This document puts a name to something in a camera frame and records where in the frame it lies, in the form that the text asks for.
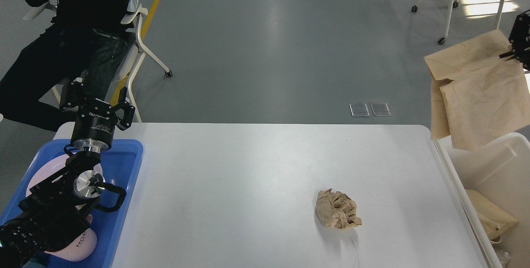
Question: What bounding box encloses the person leg with shoe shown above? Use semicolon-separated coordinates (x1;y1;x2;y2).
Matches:
0;0;139;132

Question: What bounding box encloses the brown paper bag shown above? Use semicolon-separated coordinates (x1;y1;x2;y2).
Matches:
424;29;530;150
465;189;519;243

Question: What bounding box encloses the white chair leg left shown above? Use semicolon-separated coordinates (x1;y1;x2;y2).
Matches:
23;2;173;123

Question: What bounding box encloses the blue plastic tray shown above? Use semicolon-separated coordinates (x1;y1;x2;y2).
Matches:
1;139;143;268

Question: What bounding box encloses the pink plastic plate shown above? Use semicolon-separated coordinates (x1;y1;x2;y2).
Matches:
25;151;106;208

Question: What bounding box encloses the brown paper ball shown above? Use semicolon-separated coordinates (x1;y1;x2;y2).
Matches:
316;188;363;229

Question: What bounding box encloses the white plastic bin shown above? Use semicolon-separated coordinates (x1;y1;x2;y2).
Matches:
434;133;530;268

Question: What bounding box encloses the pink mug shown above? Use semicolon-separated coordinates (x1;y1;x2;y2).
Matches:
45;228;98;262

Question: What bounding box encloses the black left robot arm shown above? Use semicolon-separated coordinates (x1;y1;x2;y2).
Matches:
1;80;135;268

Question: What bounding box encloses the small grey metal plate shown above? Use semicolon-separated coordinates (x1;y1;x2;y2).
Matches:
349;103;371;118

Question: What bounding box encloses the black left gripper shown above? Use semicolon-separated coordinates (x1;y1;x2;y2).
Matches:
59;79;136;152

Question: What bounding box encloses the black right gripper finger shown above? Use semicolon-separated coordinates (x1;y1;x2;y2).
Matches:
499;48;530;70
508;10;530;53

